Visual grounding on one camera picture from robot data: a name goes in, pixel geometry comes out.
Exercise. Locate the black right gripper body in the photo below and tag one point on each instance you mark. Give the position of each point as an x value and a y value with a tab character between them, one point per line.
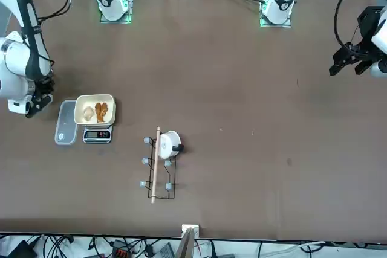
43	87

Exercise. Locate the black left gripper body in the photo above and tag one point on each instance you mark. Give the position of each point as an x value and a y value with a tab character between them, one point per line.
369	22

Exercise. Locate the pale beige toy food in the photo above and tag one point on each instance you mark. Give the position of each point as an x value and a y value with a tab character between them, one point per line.
88	113

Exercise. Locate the brown toy bread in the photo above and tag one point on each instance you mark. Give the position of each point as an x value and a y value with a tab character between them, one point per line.
101	113

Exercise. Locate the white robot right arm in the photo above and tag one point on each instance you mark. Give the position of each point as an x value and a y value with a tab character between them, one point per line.
109	1

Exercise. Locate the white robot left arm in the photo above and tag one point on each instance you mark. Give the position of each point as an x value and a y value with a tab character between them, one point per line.
282	1

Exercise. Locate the white digital kitchen scale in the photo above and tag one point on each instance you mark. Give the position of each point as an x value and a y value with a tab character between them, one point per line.
96	134

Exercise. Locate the cream plastic tray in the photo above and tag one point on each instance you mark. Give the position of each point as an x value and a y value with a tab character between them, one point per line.
80	102

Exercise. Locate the translucent container lid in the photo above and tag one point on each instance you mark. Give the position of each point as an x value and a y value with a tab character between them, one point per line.
65	125

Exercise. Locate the black power adapter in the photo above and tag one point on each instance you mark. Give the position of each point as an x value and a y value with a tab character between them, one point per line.
19	250

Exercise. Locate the black device red buttons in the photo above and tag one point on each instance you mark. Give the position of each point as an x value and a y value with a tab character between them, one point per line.
121	252

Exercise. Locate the grey power adapter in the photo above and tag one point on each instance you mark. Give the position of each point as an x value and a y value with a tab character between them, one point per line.
165	251

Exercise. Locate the brown stand pole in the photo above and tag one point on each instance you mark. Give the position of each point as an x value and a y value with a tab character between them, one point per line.
186	247

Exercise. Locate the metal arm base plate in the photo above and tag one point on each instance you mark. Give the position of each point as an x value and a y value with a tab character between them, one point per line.
116	21
273	25

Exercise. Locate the white table edge bracket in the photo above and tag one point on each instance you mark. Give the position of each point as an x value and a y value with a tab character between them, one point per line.
195	227

